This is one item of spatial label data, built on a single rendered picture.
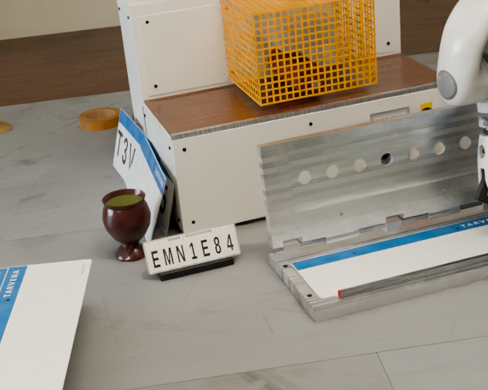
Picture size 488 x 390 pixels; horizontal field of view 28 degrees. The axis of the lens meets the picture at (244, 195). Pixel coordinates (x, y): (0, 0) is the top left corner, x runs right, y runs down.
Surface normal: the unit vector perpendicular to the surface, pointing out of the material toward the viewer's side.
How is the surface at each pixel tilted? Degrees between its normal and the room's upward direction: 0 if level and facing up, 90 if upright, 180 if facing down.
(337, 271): 0
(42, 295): 0
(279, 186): 83
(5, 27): 90
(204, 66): 90
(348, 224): 83
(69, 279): 0
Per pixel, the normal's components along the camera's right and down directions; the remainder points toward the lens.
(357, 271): -0.09, -0.91
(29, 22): 0.12, 0.39
